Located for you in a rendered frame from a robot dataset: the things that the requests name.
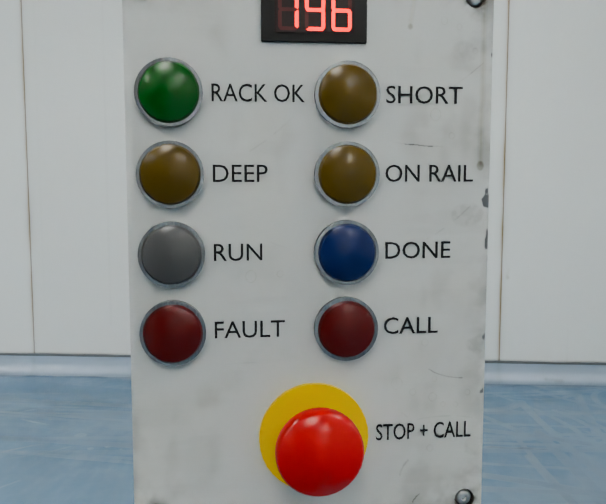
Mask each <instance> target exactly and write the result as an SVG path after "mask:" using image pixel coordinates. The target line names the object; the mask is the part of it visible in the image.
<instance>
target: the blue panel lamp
mask: <svg viewBox="0 0 606 504"><path fill-rule="evenodd" d="M375 255H376V249H375V244H374V241H373V239H372V237H371V236H370V234H369V233H368V232H367V231H366V230H365V229H363V228H362V227H360V226H358V225H354V224H341V225H338V226H335V227H333V228H331V229H330V230H329V231H328V232H327V233H326V234H325V235H324V236H323V238H322V240H321V242H320V245H319V250H318V256H319V261H320V265H321V266H322V268H323V270H324V271H325V272H326V273H327V274H328V275H329V276H330V277H332V278H334V279H336V280H339V281H345V282H348V281H354V280H357V279H359V278H361V277H363V276H364V275H365V274H366V273H368V271H369V270H370V269H371V267H372V265H373V263H374V260H375Z"/></svg>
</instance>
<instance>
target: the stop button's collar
mask: <svg viewBox="0 0 606 504"><path fill-rule="evenodd" d="M318 407H323V408H330V409H335V410H337V411H339V412H341V413H343V414H344V415H346V416H347V417H349V418H350V419H351V420H352V421H353V423H354V424H355V425H356V427H357V428H358V430H359V432H360V434H361V436H362V440H363V443H364V455H365V452H366V449H367V445H368V426H367V422H366V418H365V416H364V414H363V412H362V410H361V408H360V407H359V405H358V404H357V402H356V401H355V400H354V399H353V398H352V397H351V396H350V395H349V394H348V393H346V392H345V391H343V390H342V389H340V388H337V387H335V386H333V385H329V384H325V383H306V384H302V385H298V386H295V387H293V388H291V389H289V390H287V391H285V392H284V393H282V394H281V395H280V396H278V397H277V398H276V399H275V400H274V401H273V402H272V403H271V405H270V406H269V408H268V409H267V411H266V413H265V415H264V417H263V419H262V422H261V426H260V432H259V443H260V450H261V454H262V457H263V460H264V462H265V464H266V466H267V468H268V469H269V470H270V471H271V473H272V474H273V475H274V476H275V477H276V478H277V479H278V480H280V481H281V482H283V483H284V484H286V485H288V484H287V483H286V482H285V481H284V479H283V478H282V477H281V475H280V473H279V471H278V467H277V464H276V459H275V445H276V441H277V437H278V435H279V433H280V431H281V429H282V428H283V427H284V425H285V424H286V423H287V422H288V421H289V420H290V419H291V418H292V417H293V416H295V415H296V414H298V413H300V412H302V411H304V410H307V409H311V408H318ZM439 424H442V425H444V423H443V422H438V423H436V425H435V426H434V434H435V436H436V437H438V438H442V437H444V438H446V436H447V433H452V435H453V437H455V435H454V432H453V429H452V425H451V422H450V421H449V423H448V427H447V430H446V433H445V436H444V434H442V435H440V436H439V435H437V434H436V427H437V425H439ZM409 425H411V426H413V428H412V430H409ZM379 426H380V427H382V425H381V424H378V425H377V426H376V430H377V432H378V433H379V434H380V436H381V437H380V438H377V437H376V440H381V439H382V433H381V432H380V431H379V430H378V427H379ZM384 426H387V440H389V426H393V424H383V427H384ZM398 426H402V427H403V430H404V432H403V435H402V436H401V437H397V436H396V433H395V431H396V428H397V427H398ZM449 426H450V428H451V430H450V431H448V429H449ZM413 431H414V425H413V424H412V423H407V439H409V432H413ZM393 432H394V436H395V438H396V439H399V440H400V439H403V437H404V436H405V432H406V431H405V427H404V425H403V424H400V423H399V424H397V425H396V426H395V427H394V431H393ZM470 436H471V434H466V421H464V437H470ZM456 437H463V435H458V421H456ZM288 486H289V485H288Z"/></svg>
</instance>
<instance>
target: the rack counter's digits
mask: <svg viewBox="0 0 606 504"><path fill-rule="evenodd" d="M275 32H303V33H349V34H355V0H275Z"/></svg>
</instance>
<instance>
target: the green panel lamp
mask: <svg viewBox="0 0 606 504"><path fill-rule="evenodd" d="M199 93H200V92H199V85H198V82H197V80H196V78H195V76H194V74H193V73H192V72H191V71H190V70H189V69H188V68H187V67H186V66H184V65H182V64H180V63H177V62H174V61H161V62H157V63H155V64H153V65H151V66H150V67H148V68H147V69H146V70H145V71H144V73H143V74H142V76H141V77H140V79H139V83H138V88H137V94H138V99H139V103H140V105H141V107H142V108H143V110H144V111H145V112H146V113H147V114H148V115H149V116H150V117H151V118H153V119H155V120H157V121H160V122H163V123H175V122H179V121H182V120H183V119H185V118H187V117H188V116H189V115H190V114H191V113H192V112H193V111H194V110H195V108H196V106H197V104H198V100H199Z"/></svg>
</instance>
